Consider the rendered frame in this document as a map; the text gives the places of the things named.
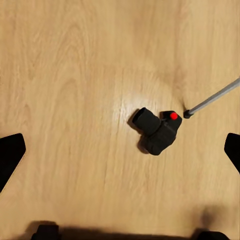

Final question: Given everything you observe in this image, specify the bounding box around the digital camera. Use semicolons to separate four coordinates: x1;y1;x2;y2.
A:
132;107;183;156

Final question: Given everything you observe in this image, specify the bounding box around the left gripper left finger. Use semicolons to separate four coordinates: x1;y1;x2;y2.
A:
0;133;26;193

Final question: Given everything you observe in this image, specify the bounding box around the camera tripod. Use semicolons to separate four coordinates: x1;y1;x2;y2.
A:
184;78;240;119

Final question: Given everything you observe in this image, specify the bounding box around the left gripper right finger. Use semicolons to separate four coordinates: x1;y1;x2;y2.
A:
224;133;240;173

